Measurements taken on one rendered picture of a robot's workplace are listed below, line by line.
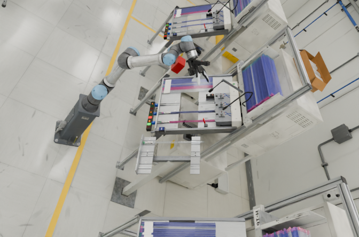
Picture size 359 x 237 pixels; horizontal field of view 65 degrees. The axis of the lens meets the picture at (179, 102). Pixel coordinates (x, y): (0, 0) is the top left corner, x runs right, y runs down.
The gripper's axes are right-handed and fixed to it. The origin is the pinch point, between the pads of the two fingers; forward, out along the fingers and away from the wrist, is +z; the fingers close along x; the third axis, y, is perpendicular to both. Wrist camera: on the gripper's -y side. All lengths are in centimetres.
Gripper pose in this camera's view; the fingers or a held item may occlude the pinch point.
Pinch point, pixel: (204, 84)
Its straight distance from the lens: 195.7
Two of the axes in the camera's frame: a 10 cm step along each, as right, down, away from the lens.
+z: 3.3, 9.4, 0.2
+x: -5.3, 2.1, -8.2
